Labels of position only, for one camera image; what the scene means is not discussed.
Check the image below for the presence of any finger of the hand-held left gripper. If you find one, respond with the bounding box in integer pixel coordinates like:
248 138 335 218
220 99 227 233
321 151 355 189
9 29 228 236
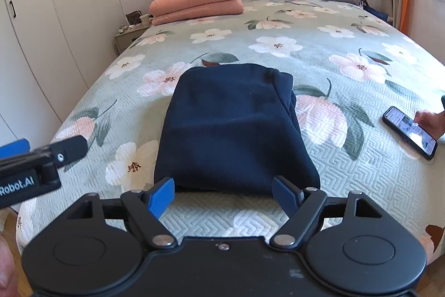
0 135 88 173
0 138 32 159

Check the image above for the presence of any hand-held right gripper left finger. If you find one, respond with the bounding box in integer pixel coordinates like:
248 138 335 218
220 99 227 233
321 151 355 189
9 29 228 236
66 178 176 248

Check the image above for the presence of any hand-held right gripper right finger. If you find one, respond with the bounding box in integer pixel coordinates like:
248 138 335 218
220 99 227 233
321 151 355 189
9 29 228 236
271 175 383 248

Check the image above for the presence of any navy striped hoodie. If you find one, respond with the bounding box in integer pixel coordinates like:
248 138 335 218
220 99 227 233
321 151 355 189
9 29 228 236
154 63 321 195

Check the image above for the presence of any person's left hand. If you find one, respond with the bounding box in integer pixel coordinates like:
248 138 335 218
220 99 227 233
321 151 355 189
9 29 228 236
0 235 17 289

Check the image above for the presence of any floral bedspread bed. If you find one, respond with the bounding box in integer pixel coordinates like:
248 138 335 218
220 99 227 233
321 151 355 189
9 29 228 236
16 0 445 267

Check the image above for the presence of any white wardrobe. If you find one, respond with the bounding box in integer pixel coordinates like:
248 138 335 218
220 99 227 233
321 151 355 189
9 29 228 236
0 0 119 144

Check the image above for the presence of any grey nightstand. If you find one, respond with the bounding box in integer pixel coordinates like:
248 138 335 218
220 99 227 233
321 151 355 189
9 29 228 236
115 24 151 56

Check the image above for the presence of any black smartphone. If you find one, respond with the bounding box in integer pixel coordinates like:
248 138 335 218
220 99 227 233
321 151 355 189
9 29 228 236
382 105 438 160

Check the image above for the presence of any folded pink quilt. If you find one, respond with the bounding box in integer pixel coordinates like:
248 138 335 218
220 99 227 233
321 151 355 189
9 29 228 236
149 0 244 27

